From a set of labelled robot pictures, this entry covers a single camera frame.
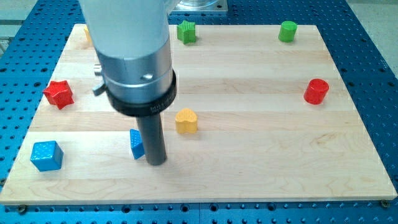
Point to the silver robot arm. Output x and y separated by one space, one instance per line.
132 43

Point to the yellow block behind arm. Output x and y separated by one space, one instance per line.
87 34

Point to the green star block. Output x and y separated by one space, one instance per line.
186 32

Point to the wooden board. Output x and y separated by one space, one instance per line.
257 138

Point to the blue cube block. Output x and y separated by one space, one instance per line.
47 156

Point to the red cylinder block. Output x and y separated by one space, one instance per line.
316 91

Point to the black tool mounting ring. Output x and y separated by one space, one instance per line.
145 109

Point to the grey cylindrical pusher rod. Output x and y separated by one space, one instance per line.
152 136

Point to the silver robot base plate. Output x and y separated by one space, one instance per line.
201 7

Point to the red star block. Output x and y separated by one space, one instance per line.
59 93

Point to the yellow heart block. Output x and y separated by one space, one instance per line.
186 121

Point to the green cylinder block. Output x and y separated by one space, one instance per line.
287 31

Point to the blue triangle block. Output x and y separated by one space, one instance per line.
137 147

